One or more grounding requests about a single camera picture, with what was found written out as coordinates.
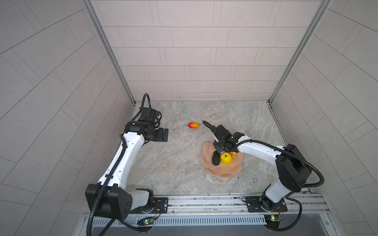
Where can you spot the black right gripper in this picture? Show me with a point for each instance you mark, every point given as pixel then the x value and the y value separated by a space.
pixel 215 146

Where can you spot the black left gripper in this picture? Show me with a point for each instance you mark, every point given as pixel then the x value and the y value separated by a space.
pixel 159 136

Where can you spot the yellow lemon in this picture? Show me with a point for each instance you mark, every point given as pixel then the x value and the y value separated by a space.
pixel 226 158

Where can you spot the dark avocado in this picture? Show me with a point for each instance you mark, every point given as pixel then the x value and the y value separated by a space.
pixel 216 158

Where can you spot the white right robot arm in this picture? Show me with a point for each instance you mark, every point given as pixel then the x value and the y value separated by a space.
pixel 292 171

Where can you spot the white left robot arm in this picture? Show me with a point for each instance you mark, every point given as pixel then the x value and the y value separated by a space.
pixel 108 198

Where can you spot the peach scalloped fruit bowl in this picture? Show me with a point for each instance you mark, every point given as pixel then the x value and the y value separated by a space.
pixel 221 170

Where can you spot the left circuit board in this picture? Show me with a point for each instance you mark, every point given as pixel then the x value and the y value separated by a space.
pixel 146 221

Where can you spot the circuit board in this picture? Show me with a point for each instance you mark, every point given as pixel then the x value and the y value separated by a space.
pixel 146 221
pixel 273 221

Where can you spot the right circuit board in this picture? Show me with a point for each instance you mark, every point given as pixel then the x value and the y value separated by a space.
pixel 273 221

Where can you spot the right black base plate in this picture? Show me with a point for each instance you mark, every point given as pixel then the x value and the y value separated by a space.
pixel 255 204

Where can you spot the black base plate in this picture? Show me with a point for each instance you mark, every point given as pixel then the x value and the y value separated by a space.
pixel 160 205
pixel 255 204

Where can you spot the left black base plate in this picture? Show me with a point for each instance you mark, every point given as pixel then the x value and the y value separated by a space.
pixel 160 205

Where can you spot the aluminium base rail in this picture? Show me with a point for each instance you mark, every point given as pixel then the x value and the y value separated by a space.
pixel 227 215

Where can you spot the left aluminium corner post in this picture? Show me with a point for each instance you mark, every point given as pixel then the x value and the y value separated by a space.
pixel 105 43

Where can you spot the aluminium corner post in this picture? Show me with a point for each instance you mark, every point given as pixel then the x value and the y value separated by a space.
pixel 105 43
pixel 314 23

